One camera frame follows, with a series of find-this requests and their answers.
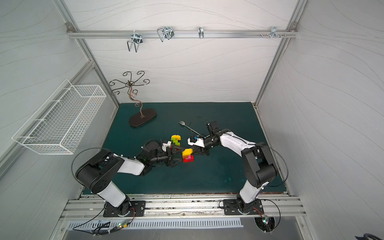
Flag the yellow curved brick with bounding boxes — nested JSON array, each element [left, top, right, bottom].
[[171, 135, 181, 141], [182, 149, 193, 156]]

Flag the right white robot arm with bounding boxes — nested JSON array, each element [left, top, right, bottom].
[[188, 121, 278, 215]]

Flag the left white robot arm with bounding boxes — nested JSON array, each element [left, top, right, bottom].
[[72, 140, 185, 217]]

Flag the green table mat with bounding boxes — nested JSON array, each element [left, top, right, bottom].
[[104, 102, 266, 195]]

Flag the brown metal hook stand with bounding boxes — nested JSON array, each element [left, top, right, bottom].
[[109, 71, 157, 128]]

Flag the silver metal spoon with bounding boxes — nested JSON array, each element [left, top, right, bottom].
[[179, 121, 201, 136]]

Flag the white vent strip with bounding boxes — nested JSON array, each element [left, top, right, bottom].
[[68, 218, 243, 232]]

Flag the small metal clip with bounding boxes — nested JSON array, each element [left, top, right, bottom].
[[198, 27, 204, 39]]

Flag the metal hook clamp left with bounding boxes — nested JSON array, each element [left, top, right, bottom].
[[127, 33, 143, 53]]

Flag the metal hook clamp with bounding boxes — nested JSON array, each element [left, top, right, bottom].
[[157, 27, 175, 42], [127, 33, 143, 53]]

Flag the metal hook clamp centre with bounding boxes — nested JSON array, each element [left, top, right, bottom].
[[157, 27, 175, 42]]

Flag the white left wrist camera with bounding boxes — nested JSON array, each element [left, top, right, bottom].
[[162, 141, 172, 152]]

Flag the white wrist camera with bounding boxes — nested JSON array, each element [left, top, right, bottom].
[[162, 141, 172, 152], [188, 136, 205, 148]]

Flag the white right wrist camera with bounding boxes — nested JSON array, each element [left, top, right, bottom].
[[188, 136, 205, 148]]

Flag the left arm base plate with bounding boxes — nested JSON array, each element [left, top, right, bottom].
[[103, 201, 146, 218]]

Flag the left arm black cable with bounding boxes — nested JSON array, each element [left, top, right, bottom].
[[70, 146, 106, 181]]

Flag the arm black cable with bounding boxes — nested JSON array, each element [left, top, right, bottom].
[[263, 144, 289, 187], [70, 146, 106, 181]]

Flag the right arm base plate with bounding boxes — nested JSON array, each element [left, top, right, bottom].
[[223, 199, 264, 216]]

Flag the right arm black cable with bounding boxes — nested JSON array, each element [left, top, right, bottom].
[[263, 144, 289, 187]]

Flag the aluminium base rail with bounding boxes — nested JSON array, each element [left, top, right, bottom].
[[60, 193, 307, 221]]

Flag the white wire basket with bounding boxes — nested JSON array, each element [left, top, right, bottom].
[[12, 80, 107, 155]]

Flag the metal bracket right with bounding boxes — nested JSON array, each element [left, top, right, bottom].
[[260, 27, 287, 39]]

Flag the aluminium crossbar rail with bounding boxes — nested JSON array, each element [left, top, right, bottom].
[[67, 29, 299, 40]]

